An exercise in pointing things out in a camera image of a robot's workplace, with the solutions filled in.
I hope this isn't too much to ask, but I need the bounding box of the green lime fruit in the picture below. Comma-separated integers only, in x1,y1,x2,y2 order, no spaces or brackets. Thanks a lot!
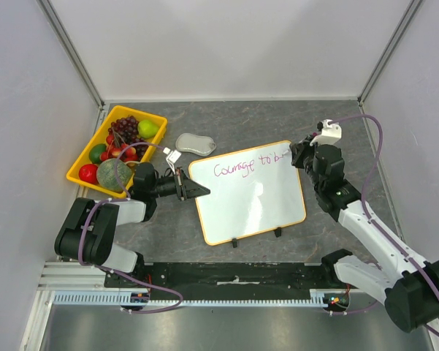
88,143,107,165

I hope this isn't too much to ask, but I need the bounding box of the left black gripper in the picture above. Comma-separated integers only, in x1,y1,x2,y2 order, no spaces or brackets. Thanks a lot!
150,167,210,201

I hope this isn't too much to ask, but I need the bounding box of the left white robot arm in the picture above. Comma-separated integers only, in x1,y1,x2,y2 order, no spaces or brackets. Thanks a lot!
54,162,210,287

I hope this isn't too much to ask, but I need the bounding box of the yellow plastic fruit tray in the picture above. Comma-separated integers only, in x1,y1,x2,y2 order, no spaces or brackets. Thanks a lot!
66,105,167,198

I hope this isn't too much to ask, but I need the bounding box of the red apple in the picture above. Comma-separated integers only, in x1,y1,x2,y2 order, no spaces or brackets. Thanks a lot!
78,164,98,184

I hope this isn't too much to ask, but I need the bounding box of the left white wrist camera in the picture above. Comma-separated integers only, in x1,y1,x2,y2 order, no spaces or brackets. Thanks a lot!
163,147,182,172

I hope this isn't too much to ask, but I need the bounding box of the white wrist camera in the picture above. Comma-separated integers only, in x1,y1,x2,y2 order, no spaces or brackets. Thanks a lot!
163,147,182,172
310,119,342,146

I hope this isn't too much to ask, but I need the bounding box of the green netted melon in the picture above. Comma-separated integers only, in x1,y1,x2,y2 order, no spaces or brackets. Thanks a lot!
96,159,133,192

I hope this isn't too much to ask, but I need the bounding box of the orange framed whiteboard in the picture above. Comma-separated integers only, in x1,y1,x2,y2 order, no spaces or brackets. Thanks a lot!
188,140,306,246

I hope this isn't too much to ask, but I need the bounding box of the purple capped white marker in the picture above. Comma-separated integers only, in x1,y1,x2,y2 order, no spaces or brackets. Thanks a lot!
283,132,319,155

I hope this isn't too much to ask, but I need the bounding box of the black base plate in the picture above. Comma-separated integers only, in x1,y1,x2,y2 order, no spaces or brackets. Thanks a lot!
104,261,362,301

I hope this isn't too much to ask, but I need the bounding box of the grey whiteboard eraser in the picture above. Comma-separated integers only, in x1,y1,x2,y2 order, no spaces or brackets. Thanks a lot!
175,133,217,157

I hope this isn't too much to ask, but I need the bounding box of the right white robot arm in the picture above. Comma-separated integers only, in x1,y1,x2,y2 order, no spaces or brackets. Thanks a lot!
290,135,439,333

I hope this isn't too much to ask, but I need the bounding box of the green pear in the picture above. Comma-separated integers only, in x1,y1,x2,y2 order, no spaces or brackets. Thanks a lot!
137,119,159,139

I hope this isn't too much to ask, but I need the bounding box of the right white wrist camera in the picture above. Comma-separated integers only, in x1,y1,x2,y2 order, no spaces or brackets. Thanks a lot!
310,119,342,146

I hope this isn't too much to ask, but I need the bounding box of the dark purple grape bunch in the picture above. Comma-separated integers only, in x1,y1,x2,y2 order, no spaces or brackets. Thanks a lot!
108,116,145,145

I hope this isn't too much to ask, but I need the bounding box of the white slotted cable duct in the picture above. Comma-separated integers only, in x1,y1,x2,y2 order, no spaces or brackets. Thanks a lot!
53,290,342,308

